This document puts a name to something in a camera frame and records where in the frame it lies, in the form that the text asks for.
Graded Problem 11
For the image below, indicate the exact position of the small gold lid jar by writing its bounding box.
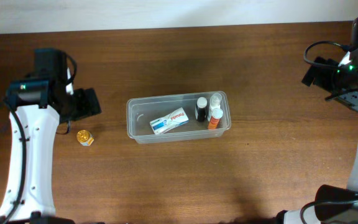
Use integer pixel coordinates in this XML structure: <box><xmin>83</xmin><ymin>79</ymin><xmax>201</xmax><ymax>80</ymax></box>
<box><xmin>76</xmin><ymin>130</ymin><xmax>94</xmax><ymax>146</ymax></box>

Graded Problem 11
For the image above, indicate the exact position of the white spray bottle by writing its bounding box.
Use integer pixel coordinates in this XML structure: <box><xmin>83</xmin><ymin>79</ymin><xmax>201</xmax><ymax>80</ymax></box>
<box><xmin>207</xmin><ymin>93</ymin><xmax>222</xmax><ymax>121</ymax></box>

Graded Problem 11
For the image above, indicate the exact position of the orange tube white cap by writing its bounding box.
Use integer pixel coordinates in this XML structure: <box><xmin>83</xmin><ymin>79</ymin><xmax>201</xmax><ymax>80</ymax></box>
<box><xmin>208</xmin><ymin>108</ymin><xmax>224</xmax><ymax>129</ymax></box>

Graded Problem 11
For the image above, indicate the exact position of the white Panadol box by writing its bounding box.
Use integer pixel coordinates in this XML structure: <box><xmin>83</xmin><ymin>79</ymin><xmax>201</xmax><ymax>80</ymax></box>
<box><xmin>150</xmin><ymin>108</ymin><xmax>189</xmax><ymax>134</ymax></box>

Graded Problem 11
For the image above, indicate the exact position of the dark syrup bottle white cap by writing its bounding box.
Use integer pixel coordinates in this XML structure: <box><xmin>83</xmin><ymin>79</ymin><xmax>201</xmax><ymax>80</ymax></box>
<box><xmin>195</xmin><ymin>97</ymin><xmax>208</xmax><ymax>122</ymax></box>

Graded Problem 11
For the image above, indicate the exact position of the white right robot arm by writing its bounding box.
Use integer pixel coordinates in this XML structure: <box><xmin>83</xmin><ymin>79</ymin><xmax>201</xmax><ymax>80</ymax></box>
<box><xmin>273</xmin><ymin>17</ymin><xmax>358</xmax><ymax>224</ymax></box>

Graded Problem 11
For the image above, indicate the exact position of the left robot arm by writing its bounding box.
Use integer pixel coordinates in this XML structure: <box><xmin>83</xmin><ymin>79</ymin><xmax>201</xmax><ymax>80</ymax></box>
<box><xmin>0</xmin><ymin>48</ymin><xmax>101</xmax><ymax>223</ymax></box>

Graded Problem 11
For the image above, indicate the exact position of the clear plastic container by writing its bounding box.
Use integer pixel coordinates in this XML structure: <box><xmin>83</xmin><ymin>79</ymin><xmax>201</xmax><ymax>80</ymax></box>
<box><xmin>126</xmin><ymin>91</ymin><xmax>231</xmax><ymax>144</ymax></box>

